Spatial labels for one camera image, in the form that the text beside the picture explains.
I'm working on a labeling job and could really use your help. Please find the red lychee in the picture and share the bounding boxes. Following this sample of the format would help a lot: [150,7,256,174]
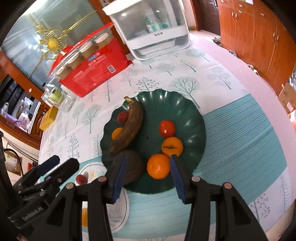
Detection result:
[116,111,128,125]
[75,174,88,185]

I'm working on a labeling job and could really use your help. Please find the large yellow orange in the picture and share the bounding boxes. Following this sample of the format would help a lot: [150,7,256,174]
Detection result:
[81,208,88,227]

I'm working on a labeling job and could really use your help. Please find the small orange kumquat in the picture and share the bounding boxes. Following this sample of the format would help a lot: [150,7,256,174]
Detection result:
[111,127,123,140]

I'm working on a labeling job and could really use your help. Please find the dark brown avocado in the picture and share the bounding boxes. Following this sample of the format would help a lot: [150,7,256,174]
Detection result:
[111,150,144,185]

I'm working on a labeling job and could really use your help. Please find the brown overripe banana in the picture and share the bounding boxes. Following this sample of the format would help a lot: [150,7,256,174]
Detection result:
[109,96,144,156]

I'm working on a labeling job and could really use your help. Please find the orange mandarin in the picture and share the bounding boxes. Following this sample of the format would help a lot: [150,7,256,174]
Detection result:
[147,154,170,180]

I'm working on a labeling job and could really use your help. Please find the small orange tangerine with stem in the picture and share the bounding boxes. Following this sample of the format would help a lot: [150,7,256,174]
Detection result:
[161,137,184,157]

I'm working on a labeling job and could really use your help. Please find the red tomato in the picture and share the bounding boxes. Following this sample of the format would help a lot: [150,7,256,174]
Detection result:
[159,120,176,138]

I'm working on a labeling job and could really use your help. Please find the yellow cardboard box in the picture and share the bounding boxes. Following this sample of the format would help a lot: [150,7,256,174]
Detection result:
[39,106,58,131]

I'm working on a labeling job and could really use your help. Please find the round white printed placemat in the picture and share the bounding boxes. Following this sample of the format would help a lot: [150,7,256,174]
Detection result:
[76,162,130,234]

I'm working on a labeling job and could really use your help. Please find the clear glass jar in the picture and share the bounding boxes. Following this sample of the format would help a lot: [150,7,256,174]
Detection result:
[60,90,76,113]

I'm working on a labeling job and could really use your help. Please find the tree patterned tablecloth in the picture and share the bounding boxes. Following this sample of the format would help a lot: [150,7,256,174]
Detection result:
[39,35,295,240]

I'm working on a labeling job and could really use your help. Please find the green label plastic bottle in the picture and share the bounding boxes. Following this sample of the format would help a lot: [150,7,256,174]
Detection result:
[41,82,64,108]

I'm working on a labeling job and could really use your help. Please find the red packaged jar box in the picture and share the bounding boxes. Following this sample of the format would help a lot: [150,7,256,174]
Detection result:
[49,22,132,97]

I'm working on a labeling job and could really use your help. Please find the gold hanging ornament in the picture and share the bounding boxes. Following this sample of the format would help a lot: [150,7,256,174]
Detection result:
[27,11,97,78]

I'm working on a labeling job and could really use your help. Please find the white countertop sterilizer appliance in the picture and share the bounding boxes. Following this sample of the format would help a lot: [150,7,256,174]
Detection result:
[102,0,190,61]

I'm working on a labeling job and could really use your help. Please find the brown wooden cabinets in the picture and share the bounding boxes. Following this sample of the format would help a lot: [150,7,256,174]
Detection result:
[217,1,295,94]

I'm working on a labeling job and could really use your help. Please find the black cable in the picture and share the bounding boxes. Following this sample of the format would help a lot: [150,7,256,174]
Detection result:
[3,148,25,176]

